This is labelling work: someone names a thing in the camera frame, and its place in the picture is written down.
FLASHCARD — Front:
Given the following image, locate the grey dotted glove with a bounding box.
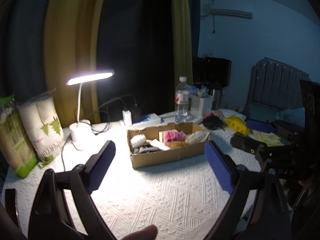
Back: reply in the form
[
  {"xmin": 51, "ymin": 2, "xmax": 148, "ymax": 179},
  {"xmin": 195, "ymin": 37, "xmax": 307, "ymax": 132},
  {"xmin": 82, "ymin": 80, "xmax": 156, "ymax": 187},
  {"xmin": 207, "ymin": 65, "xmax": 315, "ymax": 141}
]
[{"xmin": 133, "ymin": 145, "xmax": 160, "ymax": 154}]

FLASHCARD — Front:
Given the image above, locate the bubble wrap bundle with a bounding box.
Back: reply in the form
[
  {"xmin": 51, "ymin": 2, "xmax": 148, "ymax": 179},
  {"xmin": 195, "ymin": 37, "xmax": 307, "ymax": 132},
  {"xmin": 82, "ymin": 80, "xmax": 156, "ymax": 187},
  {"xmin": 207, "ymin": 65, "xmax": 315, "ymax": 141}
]
[{"xmin": 130, "ymin": 134, "xmax": 146, "ymax": 148}]

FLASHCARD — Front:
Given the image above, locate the brown fuzzy cloth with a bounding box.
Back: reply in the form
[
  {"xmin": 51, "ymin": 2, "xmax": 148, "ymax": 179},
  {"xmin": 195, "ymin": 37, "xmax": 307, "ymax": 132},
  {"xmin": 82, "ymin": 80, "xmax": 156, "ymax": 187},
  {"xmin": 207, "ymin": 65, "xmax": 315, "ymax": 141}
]
[{"xmin": 167, "ymin": 141, "xmax": 189, "ymax": 149}]

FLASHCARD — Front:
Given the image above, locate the pink fuzzy plush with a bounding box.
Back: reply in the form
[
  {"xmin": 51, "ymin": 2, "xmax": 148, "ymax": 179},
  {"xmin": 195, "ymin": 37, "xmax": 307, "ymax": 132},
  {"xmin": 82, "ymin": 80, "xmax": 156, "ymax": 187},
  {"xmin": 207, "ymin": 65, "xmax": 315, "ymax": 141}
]
[{"xmin": 163, "ymin": 130, "xmax": 186, "ymax": 145}]

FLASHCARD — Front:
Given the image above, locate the white cloth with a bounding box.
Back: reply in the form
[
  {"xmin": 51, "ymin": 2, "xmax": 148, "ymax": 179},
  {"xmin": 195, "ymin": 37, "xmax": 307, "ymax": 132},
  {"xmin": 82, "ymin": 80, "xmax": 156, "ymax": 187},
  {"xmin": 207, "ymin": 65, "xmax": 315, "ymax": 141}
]
[{"xmin": 146, "ymin": 139, "xmax": 170, "ymax": 151}]

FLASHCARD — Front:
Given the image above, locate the tissue pack with cartoon print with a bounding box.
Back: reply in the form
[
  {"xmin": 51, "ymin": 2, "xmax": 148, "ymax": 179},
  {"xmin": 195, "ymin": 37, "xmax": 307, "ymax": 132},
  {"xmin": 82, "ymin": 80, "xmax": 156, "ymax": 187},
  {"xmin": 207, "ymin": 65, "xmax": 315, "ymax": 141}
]
[{"xmin": 159, "ymin": 131, "xmax": 165, "ymax": 142}]

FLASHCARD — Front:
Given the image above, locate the operator hand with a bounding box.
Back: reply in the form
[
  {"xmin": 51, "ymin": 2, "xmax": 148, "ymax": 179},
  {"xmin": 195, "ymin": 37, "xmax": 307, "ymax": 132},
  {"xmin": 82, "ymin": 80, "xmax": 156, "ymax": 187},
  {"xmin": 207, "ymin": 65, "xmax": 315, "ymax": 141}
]
[{"xmin": 122, "ymin": 225, "xmax": 158, "ymax": 240}]

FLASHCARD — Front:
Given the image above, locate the yellow plastic package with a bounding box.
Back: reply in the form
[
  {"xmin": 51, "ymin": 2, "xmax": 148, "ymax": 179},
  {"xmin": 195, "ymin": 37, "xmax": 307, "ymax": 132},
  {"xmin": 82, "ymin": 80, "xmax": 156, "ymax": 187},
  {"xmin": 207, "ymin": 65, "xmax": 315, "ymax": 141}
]
[{"xmin": 224, "ymin": 115, "xmax": 250, "ymax": 136}]

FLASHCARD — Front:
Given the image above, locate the white desk lamp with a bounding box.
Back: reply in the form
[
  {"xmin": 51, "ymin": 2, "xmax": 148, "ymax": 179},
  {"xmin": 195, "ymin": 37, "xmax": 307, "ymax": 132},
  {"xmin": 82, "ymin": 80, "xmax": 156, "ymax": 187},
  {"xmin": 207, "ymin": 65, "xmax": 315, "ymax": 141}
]
[{"xmin": 66, "ymin": 68, "xmax": 116, "ymax": 145}]

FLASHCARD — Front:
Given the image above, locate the black round zip case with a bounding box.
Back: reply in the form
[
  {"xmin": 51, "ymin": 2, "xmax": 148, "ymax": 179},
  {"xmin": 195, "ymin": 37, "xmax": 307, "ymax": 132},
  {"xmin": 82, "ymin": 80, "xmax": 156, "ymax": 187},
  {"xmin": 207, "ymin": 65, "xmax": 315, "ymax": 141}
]
[{"xmin": 202, "ymin": 115, "xmax": 222, "ymax": 130}]

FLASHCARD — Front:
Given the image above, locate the dark radiator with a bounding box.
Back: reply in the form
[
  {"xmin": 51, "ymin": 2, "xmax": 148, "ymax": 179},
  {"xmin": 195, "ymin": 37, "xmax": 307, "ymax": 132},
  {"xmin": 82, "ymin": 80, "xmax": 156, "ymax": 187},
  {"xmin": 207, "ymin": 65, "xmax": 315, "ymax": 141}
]
[{"xmin": 246, "ymin": 57, "xmax": 310, "ymax": 110}]

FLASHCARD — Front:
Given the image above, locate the white embossed tablecloth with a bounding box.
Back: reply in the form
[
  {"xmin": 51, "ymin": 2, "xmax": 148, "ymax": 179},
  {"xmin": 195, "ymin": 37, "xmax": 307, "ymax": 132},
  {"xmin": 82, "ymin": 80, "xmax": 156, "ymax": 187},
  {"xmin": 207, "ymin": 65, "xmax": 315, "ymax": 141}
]
[{"xmin": 0, "ymin": 108, "xmax": 288, "ymax": 240}]

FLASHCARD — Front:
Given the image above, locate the steel cup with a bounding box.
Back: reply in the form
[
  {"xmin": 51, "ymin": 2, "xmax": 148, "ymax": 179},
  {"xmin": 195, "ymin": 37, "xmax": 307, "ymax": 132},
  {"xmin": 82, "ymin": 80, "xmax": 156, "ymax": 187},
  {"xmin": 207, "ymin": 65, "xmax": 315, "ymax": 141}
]
[{"xmin": 213, "ymin": 89, "xmax": 222, "ymax": 110}]

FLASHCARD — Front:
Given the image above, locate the brown cardboard box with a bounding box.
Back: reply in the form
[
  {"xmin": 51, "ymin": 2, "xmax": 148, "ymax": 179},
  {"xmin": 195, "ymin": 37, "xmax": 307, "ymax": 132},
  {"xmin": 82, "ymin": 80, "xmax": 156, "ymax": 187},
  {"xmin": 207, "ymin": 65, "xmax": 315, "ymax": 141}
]
[{"xmin": 127, "ymin": 122, "xmax": 210, "ymax": 169}]

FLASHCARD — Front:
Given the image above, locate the white power adapter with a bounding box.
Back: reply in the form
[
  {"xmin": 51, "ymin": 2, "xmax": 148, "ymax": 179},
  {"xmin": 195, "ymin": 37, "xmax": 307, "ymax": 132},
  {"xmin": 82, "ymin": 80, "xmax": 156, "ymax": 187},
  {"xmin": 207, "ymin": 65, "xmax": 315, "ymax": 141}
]
[{"xmin": 122, "ymin": 110, "xmax": 132, "ymax": 126}]

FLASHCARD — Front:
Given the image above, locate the white plastic basket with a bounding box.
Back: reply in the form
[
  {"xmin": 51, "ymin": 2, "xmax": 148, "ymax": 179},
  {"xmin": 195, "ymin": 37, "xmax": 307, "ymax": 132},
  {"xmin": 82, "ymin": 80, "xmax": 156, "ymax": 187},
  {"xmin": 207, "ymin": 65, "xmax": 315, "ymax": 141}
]
[{"xmin": 190, "ymin": 95, "xmax": 214, "ymax": 117}]

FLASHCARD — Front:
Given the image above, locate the clear water bottle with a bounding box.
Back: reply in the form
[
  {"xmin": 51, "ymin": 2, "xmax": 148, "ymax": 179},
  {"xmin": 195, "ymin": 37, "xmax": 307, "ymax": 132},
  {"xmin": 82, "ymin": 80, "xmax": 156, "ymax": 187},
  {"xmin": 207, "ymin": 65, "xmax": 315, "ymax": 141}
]
[{"xmin": 175, "ymin": 76, "xmax": 189, "ymax": 123}]

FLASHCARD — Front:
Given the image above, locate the green paper cup package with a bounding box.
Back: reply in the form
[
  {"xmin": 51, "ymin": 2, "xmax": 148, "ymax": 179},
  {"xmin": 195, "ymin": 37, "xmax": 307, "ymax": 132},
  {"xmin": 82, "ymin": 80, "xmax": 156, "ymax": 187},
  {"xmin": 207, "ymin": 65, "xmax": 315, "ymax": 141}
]
[{"xmin": 0, "ymin": 95, "xmax": 38, "ymax": 178}]

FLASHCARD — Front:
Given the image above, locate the yellow curtain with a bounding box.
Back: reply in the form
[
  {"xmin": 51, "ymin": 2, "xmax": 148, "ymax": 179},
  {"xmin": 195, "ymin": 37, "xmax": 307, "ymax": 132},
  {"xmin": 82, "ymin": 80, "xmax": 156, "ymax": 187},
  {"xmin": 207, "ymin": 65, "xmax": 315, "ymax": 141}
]
[{"xmin": 43, "ymin": 0, "xmax": 192, "ymax": 127}]

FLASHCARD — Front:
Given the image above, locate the black cable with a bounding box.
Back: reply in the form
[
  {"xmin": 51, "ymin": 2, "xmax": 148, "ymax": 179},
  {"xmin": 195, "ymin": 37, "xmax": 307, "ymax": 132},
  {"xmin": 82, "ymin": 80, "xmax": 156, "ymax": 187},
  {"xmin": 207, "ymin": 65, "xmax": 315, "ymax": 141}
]
[{"xmin": 61, "ymin": 94, "xmax": 138, "ymax": 173}]

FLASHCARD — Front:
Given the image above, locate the wall air conditioner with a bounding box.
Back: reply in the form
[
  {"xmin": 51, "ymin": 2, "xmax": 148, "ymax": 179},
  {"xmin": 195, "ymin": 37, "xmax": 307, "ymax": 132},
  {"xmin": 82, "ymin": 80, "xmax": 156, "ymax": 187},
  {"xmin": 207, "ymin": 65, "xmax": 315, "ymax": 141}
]
[{"xmin": 203, "ymin": 4, "xmax": 253, "ymax": 19}]

